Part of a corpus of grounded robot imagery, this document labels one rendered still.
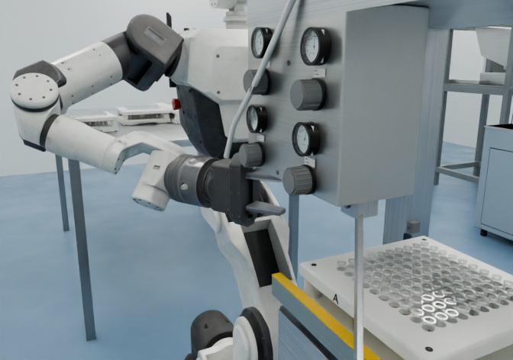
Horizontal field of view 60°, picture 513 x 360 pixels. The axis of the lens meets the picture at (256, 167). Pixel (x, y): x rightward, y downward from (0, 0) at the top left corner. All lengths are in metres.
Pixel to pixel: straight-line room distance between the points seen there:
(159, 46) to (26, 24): 4.26
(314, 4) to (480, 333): 0.39
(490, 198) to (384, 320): 2.81
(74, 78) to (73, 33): 4.30
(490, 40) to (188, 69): 3.55
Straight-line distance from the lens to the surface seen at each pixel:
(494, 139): 3.26
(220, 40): 1.01
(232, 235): 1.04
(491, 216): 3.34
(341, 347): 0.58
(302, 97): 0.45
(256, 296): 1.01
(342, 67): 0.44
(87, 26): 5.24
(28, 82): 0.89
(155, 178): 0.81
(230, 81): 1.00
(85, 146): 0.84
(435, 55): 0.84
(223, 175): 0.72
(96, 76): 0.95
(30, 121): 0.87
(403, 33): 0.48
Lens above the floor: 1.17
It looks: 13 degrees down
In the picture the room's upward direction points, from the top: straight up
